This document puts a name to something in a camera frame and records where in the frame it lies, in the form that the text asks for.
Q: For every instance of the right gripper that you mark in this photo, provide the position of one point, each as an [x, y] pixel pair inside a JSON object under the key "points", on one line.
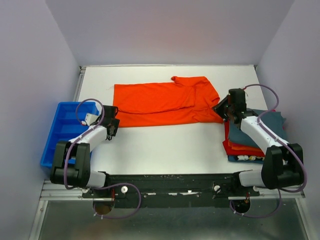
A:
{"points": [[218, 107]]}

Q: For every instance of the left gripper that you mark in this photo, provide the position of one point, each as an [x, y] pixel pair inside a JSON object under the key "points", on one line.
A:
{"points": [[116, 123]]}

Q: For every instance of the orange t shirt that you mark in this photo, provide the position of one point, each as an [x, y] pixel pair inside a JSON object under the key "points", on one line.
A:
{"points": [[184, 100]]}

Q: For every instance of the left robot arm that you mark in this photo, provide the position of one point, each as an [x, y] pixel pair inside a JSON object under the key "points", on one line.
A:
{"points": [[71, 165]]}

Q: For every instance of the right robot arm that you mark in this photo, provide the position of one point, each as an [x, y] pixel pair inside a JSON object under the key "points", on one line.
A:
{"points": [[283, 166]]}

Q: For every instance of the folded red t shirt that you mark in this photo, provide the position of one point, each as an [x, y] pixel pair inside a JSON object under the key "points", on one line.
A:
{"points": [[234, 149]]}

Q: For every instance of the blue plastic bin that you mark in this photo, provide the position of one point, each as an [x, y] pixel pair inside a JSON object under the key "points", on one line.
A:
{"points": [[66, 126]]}

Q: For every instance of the folded teal t shirt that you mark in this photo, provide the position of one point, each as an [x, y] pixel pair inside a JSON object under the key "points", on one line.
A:
{"points": [[259, 134]]}

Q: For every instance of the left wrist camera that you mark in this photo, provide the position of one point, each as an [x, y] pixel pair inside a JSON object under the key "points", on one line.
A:
{"points": [[89, 119]]}

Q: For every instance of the black mounting base rail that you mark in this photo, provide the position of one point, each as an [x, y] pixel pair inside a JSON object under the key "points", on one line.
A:
{"points": [[172, 190]]}

